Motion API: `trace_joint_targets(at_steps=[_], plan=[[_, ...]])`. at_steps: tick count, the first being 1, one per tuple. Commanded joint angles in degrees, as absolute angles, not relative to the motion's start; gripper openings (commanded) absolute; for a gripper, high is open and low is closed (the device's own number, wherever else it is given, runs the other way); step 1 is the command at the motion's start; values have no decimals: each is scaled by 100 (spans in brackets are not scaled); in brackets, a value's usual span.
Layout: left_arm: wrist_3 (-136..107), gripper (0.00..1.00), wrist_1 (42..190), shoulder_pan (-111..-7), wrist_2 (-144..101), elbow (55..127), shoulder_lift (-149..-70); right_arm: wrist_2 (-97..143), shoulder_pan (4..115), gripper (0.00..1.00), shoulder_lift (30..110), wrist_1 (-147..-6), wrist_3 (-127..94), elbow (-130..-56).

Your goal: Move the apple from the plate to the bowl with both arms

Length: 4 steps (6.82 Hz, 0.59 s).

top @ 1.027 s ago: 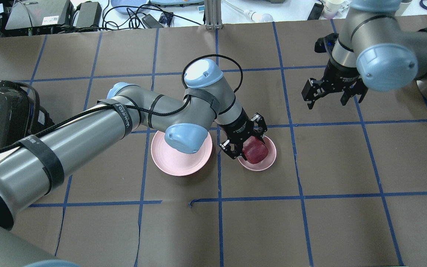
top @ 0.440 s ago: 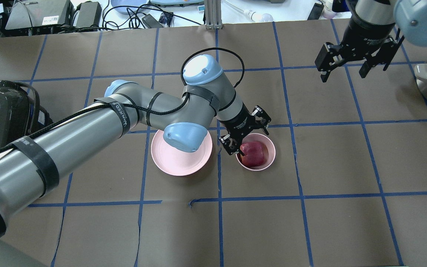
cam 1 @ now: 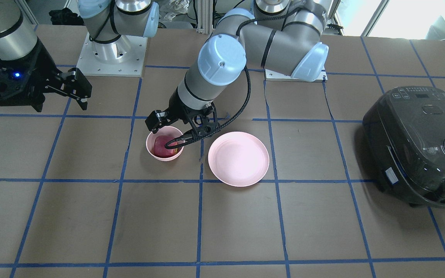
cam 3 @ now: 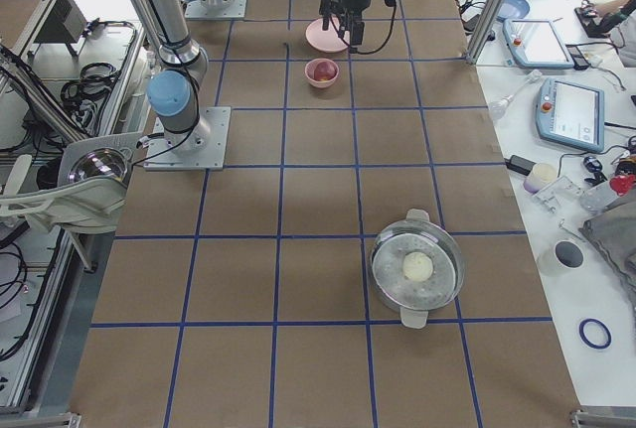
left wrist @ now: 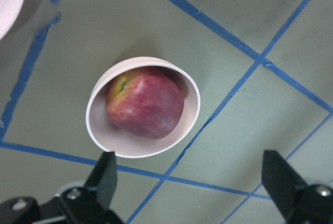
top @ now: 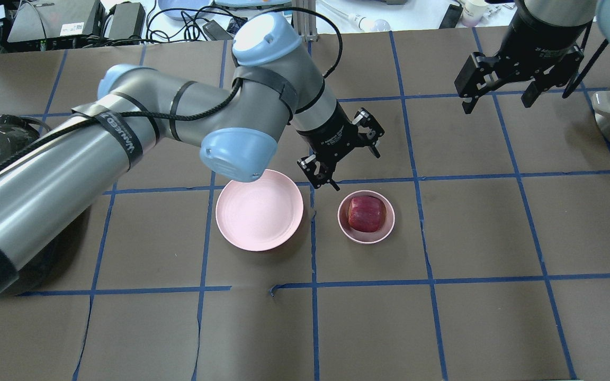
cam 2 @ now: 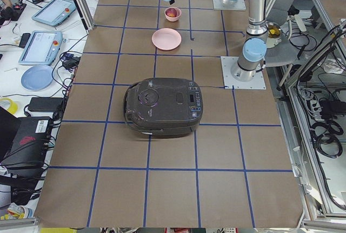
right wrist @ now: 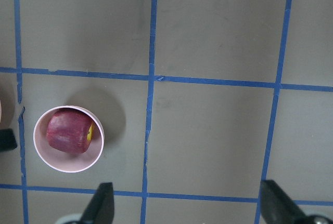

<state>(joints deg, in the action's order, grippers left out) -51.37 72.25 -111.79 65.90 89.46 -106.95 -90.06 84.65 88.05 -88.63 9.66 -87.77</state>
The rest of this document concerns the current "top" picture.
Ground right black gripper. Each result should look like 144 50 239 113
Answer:
454 14 586 115

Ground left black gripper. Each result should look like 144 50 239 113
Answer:
295 103 385 191

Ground red apple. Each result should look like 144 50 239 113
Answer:
347 195 387 232

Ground pink bowl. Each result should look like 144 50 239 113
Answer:
336 190 396 244

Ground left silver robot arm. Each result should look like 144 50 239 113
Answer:
0 12 385 294

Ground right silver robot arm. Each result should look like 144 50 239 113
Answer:
454 1 610 114

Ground pink plate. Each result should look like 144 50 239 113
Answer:
215 169 304 252

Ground white purple cup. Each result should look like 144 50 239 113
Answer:
460 0 491 28

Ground black power adapter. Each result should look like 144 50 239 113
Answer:
104 2 145 40

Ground black computer box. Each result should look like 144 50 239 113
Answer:
7 1 105 43

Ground aluminium frame post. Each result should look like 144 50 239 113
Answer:
291 0 319 42

